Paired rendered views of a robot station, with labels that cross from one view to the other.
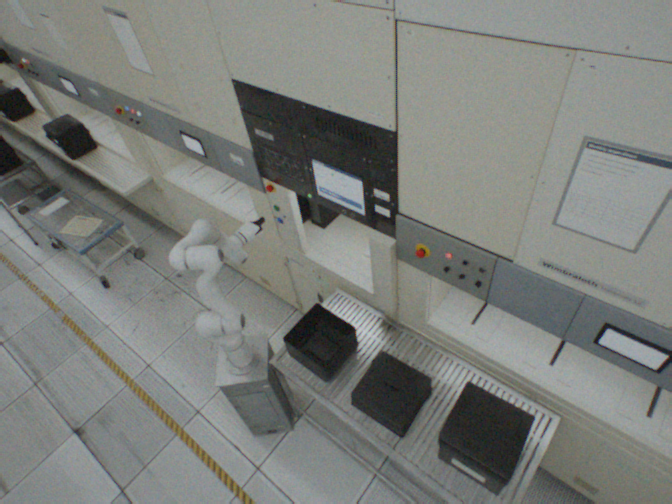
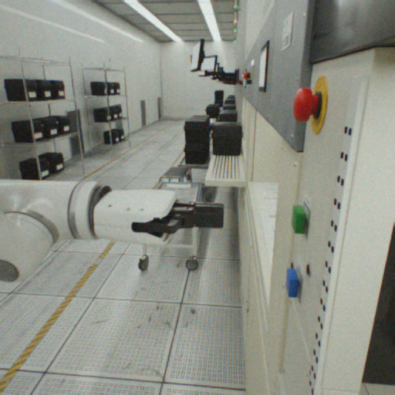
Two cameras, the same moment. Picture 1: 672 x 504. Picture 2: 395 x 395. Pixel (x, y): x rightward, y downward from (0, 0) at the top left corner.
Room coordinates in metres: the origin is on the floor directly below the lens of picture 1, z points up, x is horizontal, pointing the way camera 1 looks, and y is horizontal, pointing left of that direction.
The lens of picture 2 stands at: (1.54, 0.05, 1.37)
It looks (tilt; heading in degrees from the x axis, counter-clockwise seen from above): 19 degrees down; 49
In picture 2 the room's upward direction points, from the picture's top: straight up
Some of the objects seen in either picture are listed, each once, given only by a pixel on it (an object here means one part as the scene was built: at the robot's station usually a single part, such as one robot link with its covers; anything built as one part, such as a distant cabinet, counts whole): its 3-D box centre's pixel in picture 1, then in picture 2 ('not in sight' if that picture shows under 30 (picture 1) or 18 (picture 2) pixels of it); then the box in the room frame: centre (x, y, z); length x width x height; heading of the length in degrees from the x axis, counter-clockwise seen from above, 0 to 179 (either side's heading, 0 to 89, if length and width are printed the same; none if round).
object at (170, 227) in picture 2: not in sight; (154, 221); (1.76, 0.39, 1.20); 0.08 x 0.06 x 0.01; 92
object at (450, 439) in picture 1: (482, 437); not in sight; (0.59, -0.48, 0.89); 0.29 x 0.29 x 0.25; 47
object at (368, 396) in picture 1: (391, 389); not in sight; (0.89, -0.16, 0.83); 0.29 x 0.29 x 0.13; 46
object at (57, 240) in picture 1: (88, 234); (177, 220); (3.14, 2.16, 0.24); 0.97 x 0.52 x 0.48; 46
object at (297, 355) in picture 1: (321, 341); not in sight; (1.20, 0.14, 0.85); 0.28 x 0.28 x 0.17; 42
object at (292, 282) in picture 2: not in sight; (294, 282); (1.91, 0.26, 1.10); 0.03 x 0.02 x 0.03; 43
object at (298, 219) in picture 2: not in sight; (301, 219); (1.91, 0.26, 1.20); 0.03 x 0.02 x 0.03; 43
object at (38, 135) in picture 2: not in sight; (28, 130); (2.67, 4.65, 0.81); 0.30 x 0.28 x 0.26; 38
